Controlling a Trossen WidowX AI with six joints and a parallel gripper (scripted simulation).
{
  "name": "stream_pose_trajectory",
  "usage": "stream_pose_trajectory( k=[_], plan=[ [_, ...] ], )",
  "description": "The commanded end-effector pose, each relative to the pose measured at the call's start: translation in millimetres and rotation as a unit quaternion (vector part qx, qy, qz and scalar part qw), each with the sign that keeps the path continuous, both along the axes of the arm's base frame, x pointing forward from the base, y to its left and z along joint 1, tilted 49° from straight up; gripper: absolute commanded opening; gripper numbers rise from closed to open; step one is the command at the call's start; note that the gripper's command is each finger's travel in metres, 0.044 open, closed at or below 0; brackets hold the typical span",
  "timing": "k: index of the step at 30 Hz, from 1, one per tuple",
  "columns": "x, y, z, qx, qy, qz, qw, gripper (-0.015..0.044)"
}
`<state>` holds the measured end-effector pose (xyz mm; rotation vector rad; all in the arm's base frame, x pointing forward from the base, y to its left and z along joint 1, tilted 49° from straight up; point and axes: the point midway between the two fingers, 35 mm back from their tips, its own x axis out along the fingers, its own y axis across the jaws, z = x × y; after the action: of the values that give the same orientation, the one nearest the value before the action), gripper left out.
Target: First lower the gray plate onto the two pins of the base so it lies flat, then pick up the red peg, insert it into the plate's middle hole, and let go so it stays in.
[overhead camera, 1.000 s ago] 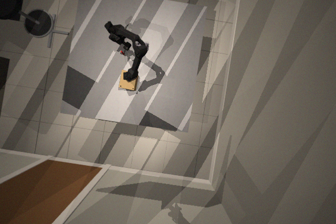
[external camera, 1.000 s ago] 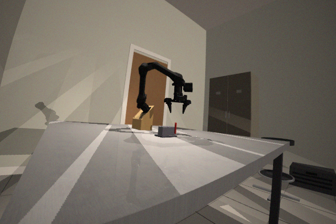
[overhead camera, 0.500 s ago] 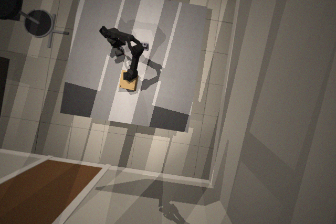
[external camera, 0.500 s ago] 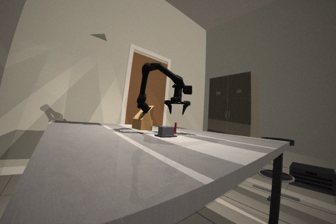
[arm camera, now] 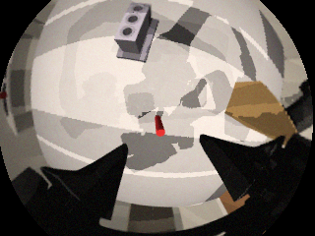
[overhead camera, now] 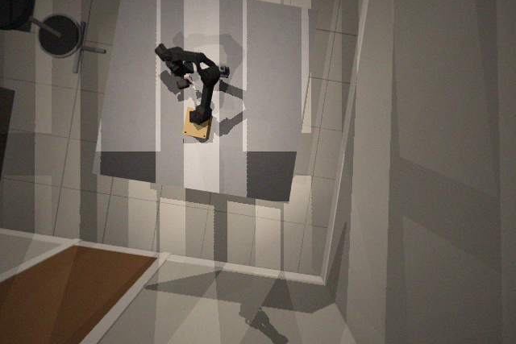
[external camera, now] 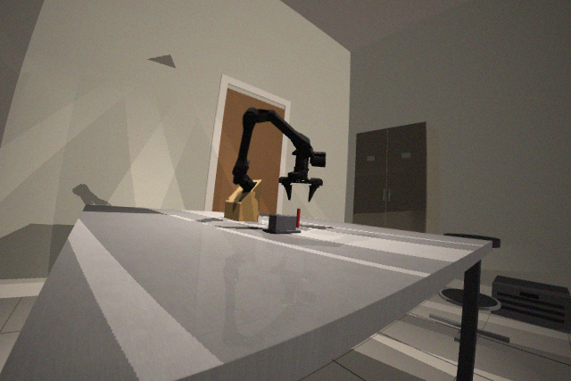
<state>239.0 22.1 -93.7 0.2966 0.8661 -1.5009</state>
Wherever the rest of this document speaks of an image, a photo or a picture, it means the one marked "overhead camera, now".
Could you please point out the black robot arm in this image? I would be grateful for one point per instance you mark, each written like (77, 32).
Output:
(209, 76)

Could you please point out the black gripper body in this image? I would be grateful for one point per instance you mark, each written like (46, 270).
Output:
(183, 83)

